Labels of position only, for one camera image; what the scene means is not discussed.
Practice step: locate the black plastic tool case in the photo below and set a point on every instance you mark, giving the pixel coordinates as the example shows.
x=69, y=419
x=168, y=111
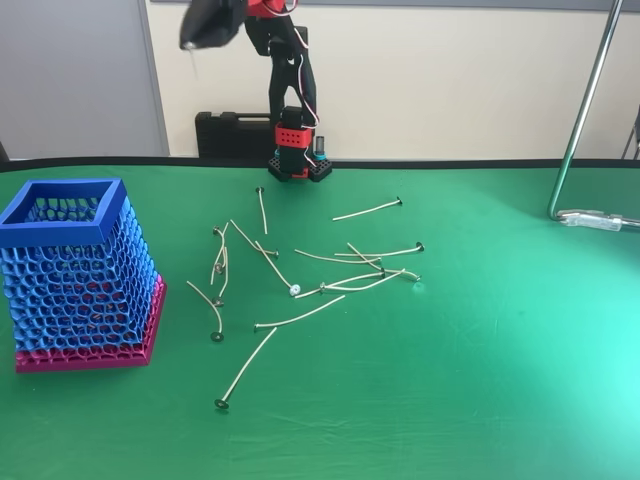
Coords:
x=220, y=137

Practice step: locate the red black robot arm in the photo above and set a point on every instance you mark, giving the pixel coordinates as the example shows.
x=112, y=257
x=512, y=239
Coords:
x=292, y=137

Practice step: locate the grey partition panel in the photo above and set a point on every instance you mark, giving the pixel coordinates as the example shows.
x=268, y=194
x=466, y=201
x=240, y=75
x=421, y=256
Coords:
x=70, y=75

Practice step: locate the magenta lattice base tray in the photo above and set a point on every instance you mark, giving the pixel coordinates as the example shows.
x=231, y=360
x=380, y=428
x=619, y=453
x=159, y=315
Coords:
x=75, y=362

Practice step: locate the white candle wick metal base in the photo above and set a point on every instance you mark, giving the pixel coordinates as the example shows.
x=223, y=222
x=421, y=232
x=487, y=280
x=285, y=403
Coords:
x=221, y=403
x=382, y=271
x=275, y=253
x=216, y=336
x=257, y=326
x=420, y=246
x=398, y=201
x=189, y=45
x=417, y=276
x=216, y=230
x=218, y=269
x=259, y=190
x=325, y=257
x=217, y=301
x=294, y=289
x=322, y=286

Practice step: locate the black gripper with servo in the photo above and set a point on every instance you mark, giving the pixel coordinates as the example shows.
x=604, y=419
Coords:
x=206, y=31

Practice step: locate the blue lattice basket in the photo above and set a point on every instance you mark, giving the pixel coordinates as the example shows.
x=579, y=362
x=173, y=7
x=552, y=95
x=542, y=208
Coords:
x=107, y=212

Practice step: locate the teal black clamp knob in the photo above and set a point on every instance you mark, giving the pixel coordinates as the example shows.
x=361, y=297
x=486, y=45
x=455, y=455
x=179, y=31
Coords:
x=320, y=145

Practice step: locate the chrome metal tube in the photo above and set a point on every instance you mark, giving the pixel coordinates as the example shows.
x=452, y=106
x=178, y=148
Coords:
x=582, y=110

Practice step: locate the silver clamp fitting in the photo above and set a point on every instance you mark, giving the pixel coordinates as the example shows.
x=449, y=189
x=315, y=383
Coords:
x=592, y=220

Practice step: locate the green table cloth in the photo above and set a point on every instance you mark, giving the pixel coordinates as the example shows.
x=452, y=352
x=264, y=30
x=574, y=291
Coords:
x=450, y=375

